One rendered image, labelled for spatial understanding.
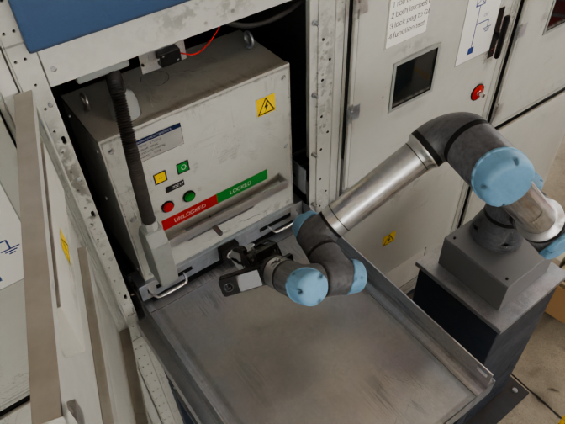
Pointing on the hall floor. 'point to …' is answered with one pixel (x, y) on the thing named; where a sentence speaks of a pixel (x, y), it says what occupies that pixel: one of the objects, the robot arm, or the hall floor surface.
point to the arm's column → (479, 333)
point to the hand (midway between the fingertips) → (231, 257)
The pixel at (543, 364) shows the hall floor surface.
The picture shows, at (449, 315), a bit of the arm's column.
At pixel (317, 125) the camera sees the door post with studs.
